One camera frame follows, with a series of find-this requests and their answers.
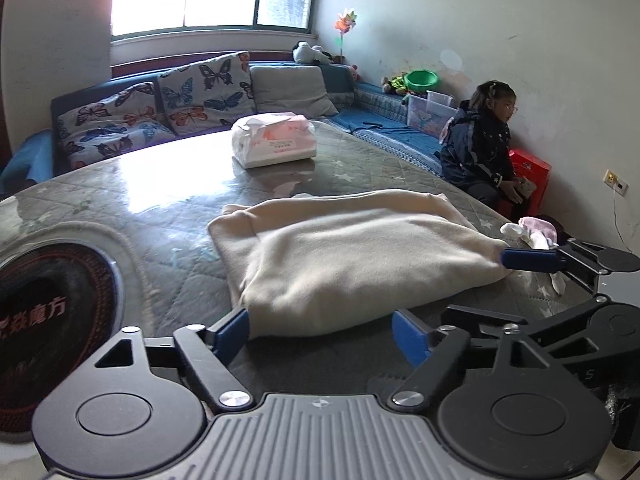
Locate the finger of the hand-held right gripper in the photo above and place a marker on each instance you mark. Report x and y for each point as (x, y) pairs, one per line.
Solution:
(530, 259)
(490, 317)

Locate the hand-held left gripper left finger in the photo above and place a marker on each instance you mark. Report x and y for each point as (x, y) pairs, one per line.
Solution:
(232, 328)

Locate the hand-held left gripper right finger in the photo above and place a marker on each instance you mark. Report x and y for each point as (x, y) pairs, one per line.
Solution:
(407, 335)

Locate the cream fleece garment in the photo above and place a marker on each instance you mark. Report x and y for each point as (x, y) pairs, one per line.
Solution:
(350, 250)

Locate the white sock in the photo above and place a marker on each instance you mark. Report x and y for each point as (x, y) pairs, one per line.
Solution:
(512, 231)

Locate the red box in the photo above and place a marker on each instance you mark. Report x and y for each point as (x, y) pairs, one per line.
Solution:
(532, 165)

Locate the clear plastic storage box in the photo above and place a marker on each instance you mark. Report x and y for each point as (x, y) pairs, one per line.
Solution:
(430, 115)

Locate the blue sofa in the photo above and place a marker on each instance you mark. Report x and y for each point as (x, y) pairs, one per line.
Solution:
(390, 137)

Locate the round black induction cooktop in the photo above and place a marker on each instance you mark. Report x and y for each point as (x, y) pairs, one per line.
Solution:
(45, 320)

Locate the pink white tissue pack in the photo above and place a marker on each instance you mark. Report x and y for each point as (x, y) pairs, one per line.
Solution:
(275, 140)

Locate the green plastic basin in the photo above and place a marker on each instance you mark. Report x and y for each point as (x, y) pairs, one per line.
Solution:
(421, 80)

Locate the green plush toy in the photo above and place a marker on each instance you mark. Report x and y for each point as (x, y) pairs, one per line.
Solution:
(395, 84)

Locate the wide butterfly print cushion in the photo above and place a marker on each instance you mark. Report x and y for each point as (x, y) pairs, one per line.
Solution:
(110, 125)

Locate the square butterfly print cushion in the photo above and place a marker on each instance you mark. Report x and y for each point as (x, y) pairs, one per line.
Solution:
(205, 90)

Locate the beige cushion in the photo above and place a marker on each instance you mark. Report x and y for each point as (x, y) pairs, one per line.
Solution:
(290, 90)

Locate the panda plush toy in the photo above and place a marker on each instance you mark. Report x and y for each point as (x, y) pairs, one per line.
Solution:
(310, 52)

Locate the colourful pinwheel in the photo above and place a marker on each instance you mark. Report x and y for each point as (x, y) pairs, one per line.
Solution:
(345, 22)

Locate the white wall socket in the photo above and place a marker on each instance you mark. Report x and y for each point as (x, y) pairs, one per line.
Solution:
(615, 182)

